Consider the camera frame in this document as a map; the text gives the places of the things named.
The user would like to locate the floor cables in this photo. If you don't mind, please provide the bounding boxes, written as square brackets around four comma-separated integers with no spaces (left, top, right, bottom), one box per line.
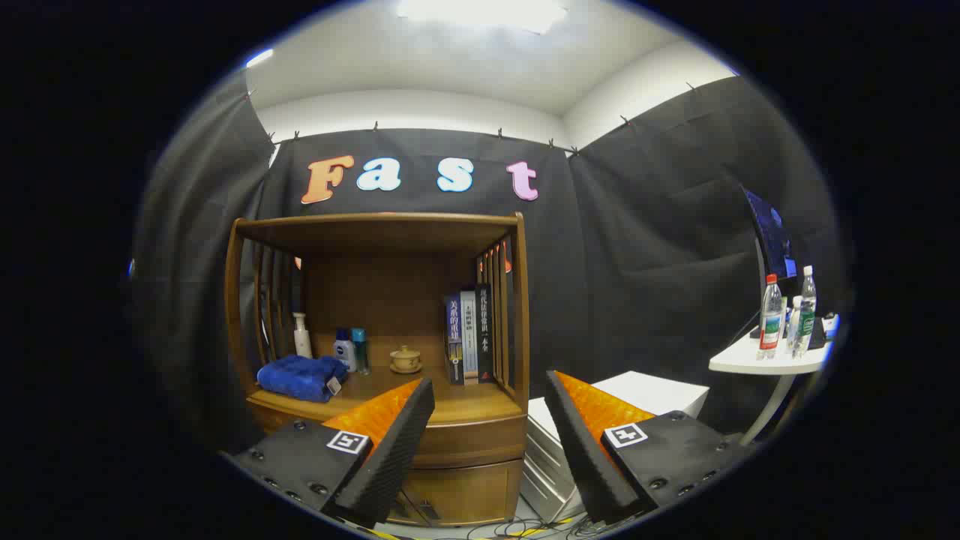
[465,516,601,540]

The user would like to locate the pale grey spine book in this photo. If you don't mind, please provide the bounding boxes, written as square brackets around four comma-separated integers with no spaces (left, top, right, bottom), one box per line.
[460,291,479,385]

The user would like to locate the brown wooden drawer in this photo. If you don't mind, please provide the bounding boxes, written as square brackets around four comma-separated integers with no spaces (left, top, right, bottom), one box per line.
[251,405,527,470]

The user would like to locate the white bottle with blue cap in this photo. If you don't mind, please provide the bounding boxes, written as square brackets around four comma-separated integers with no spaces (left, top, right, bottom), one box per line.
[334,328,358,374]

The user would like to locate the blue spine book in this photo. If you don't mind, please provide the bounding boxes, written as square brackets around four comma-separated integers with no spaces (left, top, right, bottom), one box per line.
[444,295,466,386]

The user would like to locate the white storage cabinet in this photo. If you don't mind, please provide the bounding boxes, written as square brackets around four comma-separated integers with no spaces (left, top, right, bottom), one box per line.
[520,370,710,524]

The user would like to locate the white round side table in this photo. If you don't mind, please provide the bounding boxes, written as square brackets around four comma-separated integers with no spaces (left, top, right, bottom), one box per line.
[708,330,833,447]

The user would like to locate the dark computer monitor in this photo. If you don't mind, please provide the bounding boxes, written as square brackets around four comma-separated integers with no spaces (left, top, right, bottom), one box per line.
[742,186,800,282]

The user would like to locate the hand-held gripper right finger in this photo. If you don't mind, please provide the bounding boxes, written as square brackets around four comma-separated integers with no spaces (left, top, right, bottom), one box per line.
[544,370,758,526]

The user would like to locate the black spine book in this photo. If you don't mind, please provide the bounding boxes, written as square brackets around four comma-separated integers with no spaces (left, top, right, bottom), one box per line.
[475,283,496,383]

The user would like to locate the brown wooden cabinet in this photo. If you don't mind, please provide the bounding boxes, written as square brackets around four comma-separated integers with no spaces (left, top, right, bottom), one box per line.
[225,212,530,527]

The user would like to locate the blue folded towel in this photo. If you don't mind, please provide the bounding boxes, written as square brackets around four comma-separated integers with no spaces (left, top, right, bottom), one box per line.
[256,355,350,404]

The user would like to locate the green label water bottle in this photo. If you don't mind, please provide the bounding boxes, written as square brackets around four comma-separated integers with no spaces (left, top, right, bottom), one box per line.
[793,265,818,358]

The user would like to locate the small clear bottle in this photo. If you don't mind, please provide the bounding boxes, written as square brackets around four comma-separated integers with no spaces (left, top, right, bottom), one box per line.
[784,295,802,353]

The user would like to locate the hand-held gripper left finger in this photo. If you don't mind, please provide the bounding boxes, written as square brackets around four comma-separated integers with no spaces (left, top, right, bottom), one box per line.
[225,377,436,530]

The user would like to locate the brown wooden countertop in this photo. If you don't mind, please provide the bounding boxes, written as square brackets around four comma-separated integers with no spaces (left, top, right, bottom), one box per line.
[251,364,526,425]

